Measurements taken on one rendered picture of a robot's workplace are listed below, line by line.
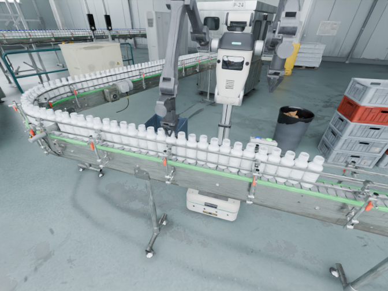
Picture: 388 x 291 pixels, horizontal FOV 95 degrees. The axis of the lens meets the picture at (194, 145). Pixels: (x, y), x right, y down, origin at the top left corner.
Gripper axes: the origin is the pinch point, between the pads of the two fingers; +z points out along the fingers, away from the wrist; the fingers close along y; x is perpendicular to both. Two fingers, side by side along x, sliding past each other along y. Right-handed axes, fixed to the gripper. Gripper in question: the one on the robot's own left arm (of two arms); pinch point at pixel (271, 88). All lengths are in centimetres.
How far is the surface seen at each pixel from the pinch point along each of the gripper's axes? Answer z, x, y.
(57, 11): -41, 868, 669
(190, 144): 27.1, 33.2, -18.5
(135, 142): 34, 67, -19
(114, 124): 24, 79, -18
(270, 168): 32.5, -7.5, -18.0
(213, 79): 94, 95, 366
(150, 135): 27, 56, -18
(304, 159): 24.7, -20.1, -16.8
